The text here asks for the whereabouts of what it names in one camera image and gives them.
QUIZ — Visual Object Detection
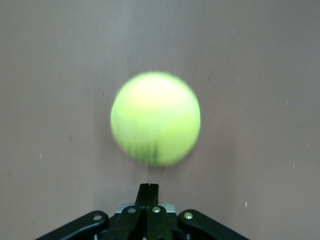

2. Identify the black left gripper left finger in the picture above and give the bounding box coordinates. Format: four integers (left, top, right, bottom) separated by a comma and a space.
102, 183, 150, 240

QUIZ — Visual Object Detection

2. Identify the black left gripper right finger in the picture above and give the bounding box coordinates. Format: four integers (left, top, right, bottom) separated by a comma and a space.
145, 183, 174, 240

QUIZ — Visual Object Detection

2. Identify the yellow-green tennis ball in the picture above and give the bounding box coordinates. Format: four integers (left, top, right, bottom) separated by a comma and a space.
110, 71, 202, 168

